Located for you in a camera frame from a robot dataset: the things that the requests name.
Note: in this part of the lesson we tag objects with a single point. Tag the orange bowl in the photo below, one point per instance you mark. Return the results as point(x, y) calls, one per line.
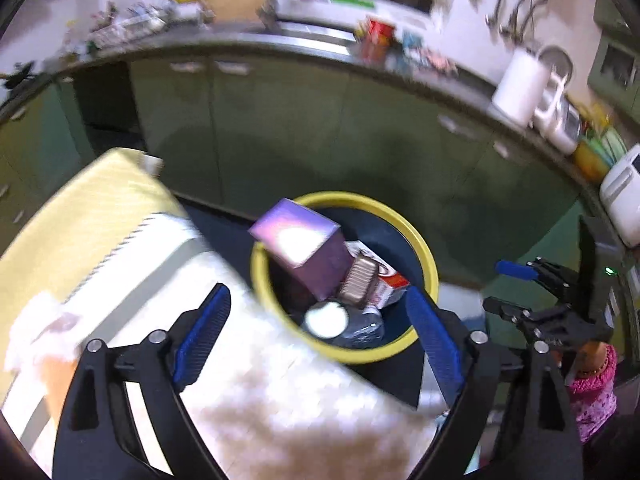
point(590, 157)

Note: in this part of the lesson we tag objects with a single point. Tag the white cylindrical container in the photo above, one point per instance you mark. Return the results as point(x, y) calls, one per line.
point(520, 85)

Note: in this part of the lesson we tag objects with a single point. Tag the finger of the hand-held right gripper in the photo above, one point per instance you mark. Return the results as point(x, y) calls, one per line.
point(505, 306)
point(515, 269)

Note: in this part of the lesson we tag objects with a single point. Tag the person's right forearm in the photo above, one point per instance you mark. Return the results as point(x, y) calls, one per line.
point(595, 395)

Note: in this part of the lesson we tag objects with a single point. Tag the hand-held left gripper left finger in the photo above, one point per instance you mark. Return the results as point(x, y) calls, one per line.
point(202, 340)

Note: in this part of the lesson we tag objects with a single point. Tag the orange snack wrapper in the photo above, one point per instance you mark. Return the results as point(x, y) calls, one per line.
point(57, 380)

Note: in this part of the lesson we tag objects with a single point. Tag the dark kitchen counter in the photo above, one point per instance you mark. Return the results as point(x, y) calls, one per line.
point(225, 40)

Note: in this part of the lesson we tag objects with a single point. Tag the white patterned table mat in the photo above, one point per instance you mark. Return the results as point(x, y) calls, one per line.
point(280, 410)

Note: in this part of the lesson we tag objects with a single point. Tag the green kitchen cabinets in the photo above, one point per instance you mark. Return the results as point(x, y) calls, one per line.
point(300, 125)

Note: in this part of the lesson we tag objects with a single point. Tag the white electric kettle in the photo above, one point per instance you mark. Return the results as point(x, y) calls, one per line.
point(557, 120)

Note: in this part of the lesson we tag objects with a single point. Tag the yellow tablecloth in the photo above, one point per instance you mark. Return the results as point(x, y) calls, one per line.
point(90, 200)

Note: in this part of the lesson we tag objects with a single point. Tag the yellow-rimmed trash bin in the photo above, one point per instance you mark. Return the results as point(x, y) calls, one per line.
point(345, 199)

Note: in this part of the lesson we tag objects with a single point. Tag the white tissue paper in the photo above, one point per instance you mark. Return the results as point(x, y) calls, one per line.
point(40, 325)

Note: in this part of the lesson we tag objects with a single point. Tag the purple cardboard box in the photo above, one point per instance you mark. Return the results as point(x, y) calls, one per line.
point(300, 240)

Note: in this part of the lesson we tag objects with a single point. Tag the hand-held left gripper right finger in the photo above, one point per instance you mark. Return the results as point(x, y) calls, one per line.
point(432, 340)

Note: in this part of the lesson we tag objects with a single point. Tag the white countertop appliance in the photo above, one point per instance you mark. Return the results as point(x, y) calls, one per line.
point(622, 190)

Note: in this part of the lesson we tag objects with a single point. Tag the clear plastic bottle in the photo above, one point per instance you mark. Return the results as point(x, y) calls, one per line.
point(362, 330)

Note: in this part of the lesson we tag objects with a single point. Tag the brown ribbed wrapper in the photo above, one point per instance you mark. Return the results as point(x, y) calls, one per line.
point(357, 280)

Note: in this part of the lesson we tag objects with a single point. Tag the red and white carton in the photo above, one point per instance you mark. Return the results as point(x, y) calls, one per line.
point(392, 285)

